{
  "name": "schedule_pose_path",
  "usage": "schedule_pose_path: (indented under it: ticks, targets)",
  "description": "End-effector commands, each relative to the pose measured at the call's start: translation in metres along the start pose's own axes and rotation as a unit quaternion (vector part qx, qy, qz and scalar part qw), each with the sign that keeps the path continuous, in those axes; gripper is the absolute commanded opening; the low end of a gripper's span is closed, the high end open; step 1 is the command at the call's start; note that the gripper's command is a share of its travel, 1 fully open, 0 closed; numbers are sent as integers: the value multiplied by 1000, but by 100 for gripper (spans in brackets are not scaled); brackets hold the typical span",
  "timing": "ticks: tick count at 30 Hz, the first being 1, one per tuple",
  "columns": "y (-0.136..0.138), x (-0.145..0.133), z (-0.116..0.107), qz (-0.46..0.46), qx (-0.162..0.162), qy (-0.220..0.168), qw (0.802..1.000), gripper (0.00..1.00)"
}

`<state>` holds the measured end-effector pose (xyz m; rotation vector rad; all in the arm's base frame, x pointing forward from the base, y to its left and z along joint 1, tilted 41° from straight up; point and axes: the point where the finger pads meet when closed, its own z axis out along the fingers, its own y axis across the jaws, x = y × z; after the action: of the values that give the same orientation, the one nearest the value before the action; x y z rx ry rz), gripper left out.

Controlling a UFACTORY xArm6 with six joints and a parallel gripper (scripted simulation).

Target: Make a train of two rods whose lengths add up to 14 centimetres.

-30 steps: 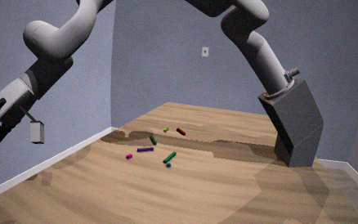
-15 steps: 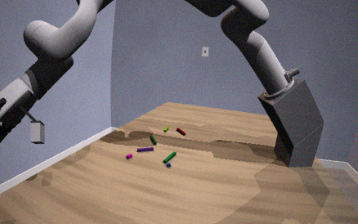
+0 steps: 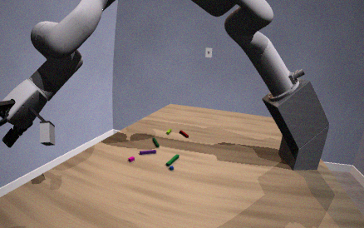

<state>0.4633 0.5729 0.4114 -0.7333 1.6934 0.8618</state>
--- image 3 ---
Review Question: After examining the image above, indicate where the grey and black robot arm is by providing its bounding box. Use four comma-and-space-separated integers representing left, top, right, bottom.
29, 0, 305, 146

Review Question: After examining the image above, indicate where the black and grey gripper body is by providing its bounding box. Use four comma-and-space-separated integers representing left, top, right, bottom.
2, 79, 50, 129

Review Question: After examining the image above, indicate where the small magenta block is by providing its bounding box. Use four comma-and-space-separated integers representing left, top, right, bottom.
128, 156, 135, 162

